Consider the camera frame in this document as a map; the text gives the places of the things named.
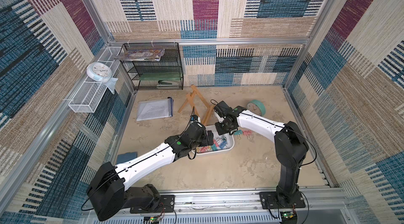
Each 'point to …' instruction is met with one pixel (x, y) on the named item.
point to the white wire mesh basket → (87, 98)
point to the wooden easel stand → (191, 98)
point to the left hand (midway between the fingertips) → (206, 134)
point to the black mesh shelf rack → (155, 65)
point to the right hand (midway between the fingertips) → (219, 129)
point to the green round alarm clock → (256, 107)
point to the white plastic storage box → (221, 143)
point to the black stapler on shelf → (161, 82)
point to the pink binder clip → (247, 132)
